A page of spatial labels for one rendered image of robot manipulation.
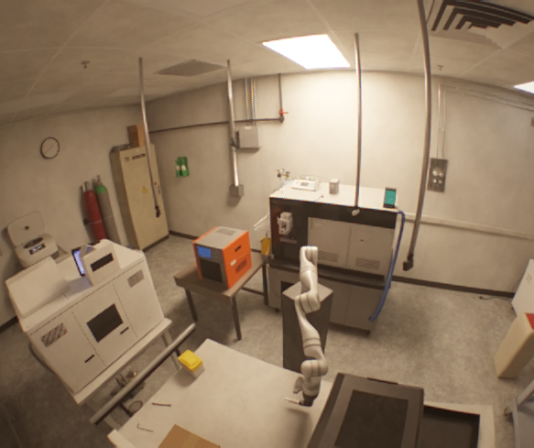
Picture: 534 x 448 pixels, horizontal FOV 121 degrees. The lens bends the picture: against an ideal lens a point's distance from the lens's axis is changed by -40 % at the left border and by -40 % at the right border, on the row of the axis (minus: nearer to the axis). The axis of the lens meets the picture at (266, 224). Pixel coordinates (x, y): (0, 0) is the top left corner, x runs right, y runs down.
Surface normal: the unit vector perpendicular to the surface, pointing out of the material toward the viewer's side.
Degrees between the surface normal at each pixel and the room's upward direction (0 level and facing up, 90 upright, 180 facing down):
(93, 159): 90
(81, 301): 90
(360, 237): 90
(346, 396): 0
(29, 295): 41
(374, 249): 90
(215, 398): 0
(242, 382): 0
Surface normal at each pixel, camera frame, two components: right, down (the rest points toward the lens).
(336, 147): -0.45, 0.37
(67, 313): 0.89, 0.14
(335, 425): -0.04, -0.92
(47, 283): 0.55, -0.61
